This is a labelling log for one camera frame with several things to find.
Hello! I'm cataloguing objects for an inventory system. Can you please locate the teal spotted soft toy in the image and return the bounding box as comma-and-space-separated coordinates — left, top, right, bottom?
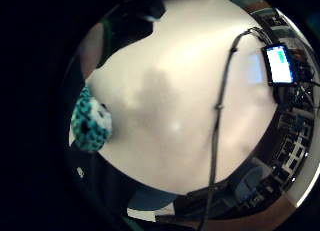
70, 85, 114, 153

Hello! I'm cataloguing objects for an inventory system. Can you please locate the black phone with lit screen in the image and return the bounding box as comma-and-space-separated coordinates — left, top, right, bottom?
261, 42, 299, 88

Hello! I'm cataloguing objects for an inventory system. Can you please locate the blue office chair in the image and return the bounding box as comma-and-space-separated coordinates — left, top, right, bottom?
127, 186, 179, 212
232, 166, 270, 203

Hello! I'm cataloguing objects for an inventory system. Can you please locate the black cable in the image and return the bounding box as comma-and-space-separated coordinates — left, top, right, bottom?
198, 26, 273, 231

